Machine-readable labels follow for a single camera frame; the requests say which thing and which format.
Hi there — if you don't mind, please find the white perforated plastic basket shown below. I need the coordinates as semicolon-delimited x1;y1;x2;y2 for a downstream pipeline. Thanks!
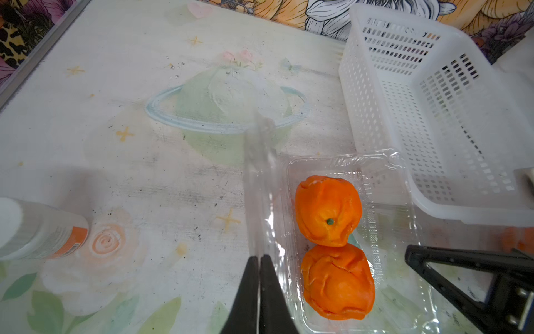
339;4;533;227

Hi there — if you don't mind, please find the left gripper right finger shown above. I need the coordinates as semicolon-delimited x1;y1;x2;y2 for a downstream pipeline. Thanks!
259;255;299;334

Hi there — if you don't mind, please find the white pill bottle orange label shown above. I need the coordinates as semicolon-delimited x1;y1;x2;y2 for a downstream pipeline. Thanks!
1;197;89;261

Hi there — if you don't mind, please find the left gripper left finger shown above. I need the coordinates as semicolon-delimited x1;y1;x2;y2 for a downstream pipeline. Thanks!
220;256;259;334

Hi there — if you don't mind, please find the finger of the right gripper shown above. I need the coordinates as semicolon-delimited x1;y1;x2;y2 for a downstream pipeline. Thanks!
405;245;533;333

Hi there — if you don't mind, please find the blue lid storage box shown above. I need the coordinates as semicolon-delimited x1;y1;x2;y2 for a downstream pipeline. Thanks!
492;29;533;127

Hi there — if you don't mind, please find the orange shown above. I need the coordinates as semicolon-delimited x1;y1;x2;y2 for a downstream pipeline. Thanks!
295;175;362;248
301;244;375;321

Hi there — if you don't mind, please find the clear clamshell container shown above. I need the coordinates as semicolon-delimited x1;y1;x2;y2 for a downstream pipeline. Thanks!
496;227;534;256
244;115;439;333

